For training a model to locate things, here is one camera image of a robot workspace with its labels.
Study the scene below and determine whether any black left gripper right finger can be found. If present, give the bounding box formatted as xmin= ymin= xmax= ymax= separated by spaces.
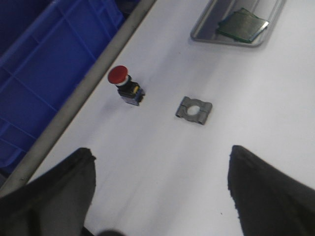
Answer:
xmin=227 ymin=145 xmax=315 ymax=236

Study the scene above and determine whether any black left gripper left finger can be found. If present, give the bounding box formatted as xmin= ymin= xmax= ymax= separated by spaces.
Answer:
xmin=0 ymin=147 xmax=96 ymax=236

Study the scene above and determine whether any green perforated circuit board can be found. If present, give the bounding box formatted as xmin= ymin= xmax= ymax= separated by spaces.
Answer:
xmin=217 ymin=8 xmax=269 ymax=43

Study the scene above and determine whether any silver metal tray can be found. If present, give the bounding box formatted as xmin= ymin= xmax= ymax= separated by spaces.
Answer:
xmin=190 ymin=0 xmax=286 ymax=48

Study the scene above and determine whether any grey metal clamp block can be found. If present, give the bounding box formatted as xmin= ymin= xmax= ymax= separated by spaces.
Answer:
xmin=175 ymin=96 xmax=213 ymax=125

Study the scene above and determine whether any red emergency stop button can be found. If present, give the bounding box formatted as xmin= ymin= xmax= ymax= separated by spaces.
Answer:
xmin=107 ymin=65 xmax=145 ymax=106

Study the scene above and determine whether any left blue plastic bin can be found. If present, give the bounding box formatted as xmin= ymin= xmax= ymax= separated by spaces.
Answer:
xmin=0 ymin=0 xmax=124 ymax=173

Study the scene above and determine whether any metal table edge rail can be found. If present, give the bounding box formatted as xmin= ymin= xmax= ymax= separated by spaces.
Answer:
xmin=0 ymin=0 xmax=155 ymax=197

